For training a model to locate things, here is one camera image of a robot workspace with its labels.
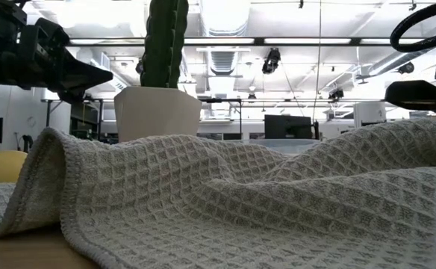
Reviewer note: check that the white box appliance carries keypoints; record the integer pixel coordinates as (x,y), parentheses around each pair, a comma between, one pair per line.
(369,112)

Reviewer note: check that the tall green cactus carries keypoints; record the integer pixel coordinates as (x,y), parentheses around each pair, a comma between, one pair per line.
(162,45)

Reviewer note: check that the black aluminium rig frame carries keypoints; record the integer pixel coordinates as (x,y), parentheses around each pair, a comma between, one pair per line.
(259,41)

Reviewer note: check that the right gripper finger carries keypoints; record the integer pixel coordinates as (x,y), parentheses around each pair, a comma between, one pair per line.
(423,95)

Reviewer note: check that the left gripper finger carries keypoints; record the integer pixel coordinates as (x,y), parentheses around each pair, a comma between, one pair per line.
(72,96)
(83,74)

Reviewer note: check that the black overhead camera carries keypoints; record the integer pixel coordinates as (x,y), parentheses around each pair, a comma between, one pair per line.
(272,60)

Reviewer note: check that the black computer monitor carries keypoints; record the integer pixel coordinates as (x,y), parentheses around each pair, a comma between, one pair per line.
(287,127)

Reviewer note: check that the dark storage shelf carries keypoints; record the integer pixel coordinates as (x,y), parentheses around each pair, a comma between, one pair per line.
(83,119)

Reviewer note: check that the grey waffle weave towel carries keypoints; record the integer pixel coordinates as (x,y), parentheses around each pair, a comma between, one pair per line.
(218,205)

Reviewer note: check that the white angular plant pot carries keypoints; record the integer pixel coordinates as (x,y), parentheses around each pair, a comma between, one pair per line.
(154,112)

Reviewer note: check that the silver ventilation duct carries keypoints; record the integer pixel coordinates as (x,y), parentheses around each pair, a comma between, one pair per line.
(223,18)

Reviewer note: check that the black ceiling spotlight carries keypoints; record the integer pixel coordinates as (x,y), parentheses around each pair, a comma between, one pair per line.
(139,67)
(405,68)
(335,94)

